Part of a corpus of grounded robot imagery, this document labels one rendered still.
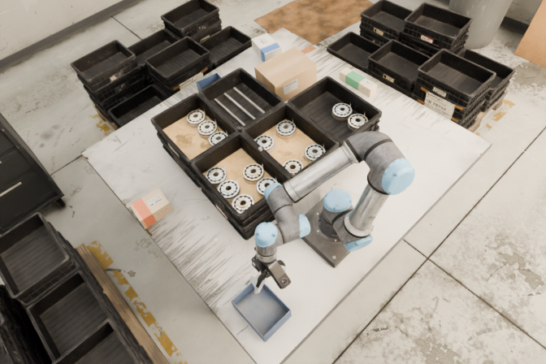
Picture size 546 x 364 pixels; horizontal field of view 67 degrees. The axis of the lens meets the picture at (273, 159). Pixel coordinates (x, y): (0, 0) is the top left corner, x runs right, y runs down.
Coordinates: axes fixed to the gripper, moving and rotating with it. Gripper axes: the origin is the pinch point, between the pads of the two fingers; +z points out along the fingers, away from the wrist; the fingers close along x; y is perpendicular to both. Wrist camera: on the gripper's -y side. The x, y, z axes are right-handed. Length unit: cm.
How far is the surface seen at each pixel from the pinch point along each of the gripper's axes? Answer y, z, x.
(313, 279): -5.0, 15.7, -19.1
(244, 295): 9.3, 16.4, 7.2
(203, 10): 237, 27, -127
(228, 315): 7.9, 19.0, 17.2
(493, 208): -30, 73, -165
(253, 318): -0.1, 18.0, 10.2
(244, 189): 44.8, 2.4, -21.5
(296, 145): 48, -1, -58
